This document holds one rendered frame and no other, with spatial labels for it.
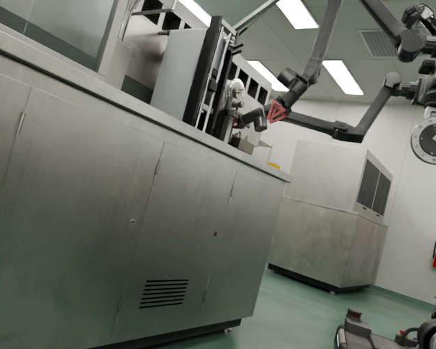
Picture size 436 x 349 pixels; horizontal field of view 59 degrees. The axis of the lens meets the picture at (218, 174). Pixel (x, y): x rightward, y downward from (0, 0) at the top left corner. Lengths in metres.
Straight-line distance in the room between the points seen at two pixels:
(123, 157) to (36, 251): 0.37
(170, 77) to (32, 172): 1.04
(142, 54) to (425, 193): 4.97
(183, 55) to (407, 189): 4.86
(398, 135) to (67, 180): 5.79
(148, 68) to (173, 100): 0.29
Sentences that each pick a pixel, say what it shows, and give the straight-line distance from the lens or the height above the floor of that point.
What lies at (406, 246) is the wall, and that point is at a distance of 6.22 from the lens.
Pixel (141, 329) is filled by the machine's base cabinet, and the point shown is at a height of 0.14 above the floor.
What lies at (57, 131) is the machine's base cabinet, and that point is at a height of 0.73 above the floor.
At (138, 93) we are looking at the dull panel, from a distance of 2.06.
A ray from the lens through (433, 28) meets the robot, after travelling 2.07.
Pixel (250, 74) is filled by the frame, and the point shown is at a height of 1.59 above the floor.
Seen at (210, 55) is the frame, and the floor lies 1.26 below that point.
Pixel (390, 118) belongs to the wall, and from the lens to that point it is 6.63.
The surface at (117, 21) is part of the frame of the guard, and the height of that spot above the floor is 1.10.
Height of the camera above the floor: 0.66
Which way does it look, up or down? 4 degrees up
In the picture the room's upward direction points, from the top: 15 degrees clockwise
